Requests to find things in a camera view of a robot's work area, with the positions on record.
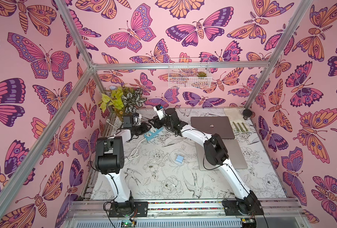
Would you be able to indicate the light blue charger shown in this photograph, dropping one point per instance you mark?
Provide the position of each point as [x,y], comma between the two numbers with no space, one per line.
[179,159]

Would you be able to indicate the silver laptop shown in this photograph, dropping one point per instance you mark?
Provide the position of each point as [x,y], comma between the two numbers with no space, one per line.
[234,151]

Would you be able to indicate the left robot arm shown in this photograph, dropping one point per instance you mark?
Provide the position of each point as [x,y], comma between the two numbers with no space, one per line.
[109,161]

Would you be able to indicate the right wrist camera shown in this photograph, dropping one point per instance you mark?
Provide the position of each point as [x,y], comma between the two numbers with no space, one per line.
[159,109]

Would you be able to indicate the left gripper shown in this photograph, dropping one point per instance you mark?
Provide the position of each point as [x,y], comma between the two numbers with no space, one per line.
[144,128]

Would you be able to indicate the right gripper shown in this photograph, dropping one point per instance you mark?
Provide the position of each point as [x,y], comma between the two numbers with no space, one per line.
[157,122]

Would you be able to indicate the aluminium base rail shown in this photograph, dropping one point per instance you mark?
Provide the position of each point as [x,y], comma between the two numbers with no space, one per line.
[185,213]

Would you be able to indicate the potted plant in vase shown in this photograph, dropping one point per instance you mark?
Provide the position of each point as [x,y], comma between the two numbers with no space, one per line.
[122,100]

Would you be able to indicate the dark grey laptop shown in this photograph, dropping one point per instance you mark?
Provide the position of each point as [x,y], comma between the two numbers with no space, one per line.
[214,125]

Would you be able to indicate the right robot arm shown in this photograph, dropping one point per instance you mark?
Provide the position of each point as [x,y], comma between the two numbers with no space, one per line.
[215,152]

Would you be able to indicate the small succulent in basket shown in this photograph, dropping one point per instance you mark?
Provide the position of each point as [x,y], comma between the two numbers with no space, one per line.
[201,74]

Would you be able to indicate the white cloth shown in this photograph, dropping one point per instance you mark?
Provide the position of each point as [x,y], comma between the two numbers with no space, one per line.
[234,115]

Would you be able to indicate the blue power strip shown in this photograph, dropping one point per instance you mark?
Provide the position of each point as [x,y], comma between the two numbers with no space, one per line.
[153,132]

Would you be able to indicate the black round object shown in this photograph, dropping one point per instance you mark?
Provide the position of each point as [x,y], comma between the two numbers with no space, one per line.
[247,114]

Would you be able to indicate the white wire basket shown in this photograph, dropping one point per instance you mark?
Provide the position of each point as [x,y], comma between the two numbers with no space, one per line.
[183,74]

